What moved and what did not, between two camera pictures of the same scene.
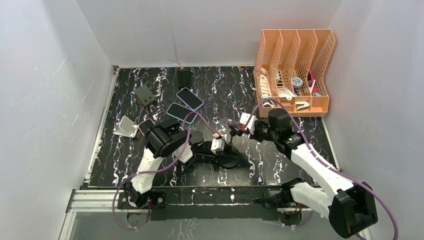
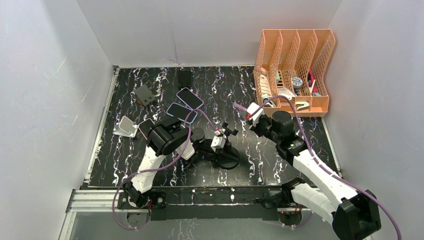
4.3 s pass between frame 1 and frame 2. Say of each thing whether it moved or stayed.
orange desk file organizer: stayed
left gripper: stayed
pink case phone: stayed
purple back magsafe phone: moved
